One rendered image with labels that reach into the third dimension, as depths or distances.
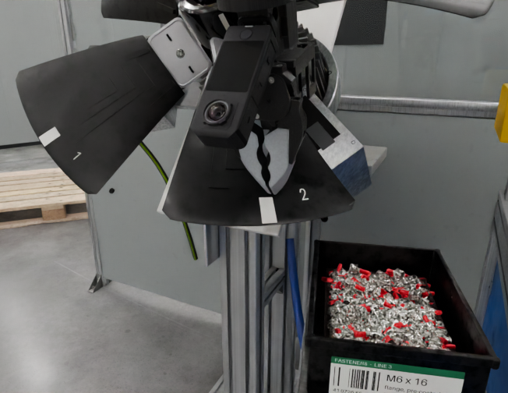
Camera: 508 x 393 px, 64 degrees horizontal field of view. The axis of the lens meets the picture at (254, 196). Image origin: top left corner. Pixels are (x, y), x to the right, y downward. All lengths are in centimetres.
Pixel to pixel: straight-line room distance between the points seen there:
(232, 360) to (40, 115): 67
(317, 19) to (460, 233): 80
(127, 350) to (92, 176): 122
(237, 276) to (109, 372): 96
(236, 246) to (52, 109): 43
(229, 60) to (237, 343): 74
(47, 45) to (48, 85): 522
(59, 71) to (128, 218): 130
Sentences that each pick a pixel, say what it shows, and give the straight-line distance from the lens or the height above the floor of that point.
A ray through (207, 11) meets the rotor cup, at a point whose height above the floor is 118.
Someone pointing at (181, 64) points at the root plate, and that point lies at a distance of 68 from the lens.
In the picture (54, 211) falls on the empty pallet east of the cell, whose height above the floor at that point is 8.
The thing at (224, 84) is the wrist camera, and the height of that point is 110.
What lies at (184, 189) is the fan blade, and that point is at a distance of 46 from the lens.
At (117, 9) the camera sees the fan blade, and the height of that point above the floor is 121.
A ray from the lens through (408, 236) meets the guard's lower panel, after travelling 142.
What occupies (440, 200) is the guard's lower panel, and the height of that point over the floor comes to 71.
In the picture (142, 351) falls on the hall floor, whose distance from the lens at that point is 181.
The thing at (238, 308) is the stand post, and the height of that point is 59.
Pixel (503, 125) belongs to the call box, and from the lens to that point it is 83.
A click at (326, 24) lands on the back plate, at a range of 92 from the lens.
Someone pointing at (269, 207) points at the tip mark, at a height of 96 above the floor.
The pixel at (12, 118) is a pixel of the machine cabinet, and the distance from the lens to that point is 591.
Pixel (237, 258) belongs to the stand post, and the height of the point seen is 72.
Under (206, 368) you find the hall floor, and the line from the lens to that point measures 169.
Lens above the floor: 113
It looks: 19 degrees down
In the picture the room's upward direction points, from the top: straight up
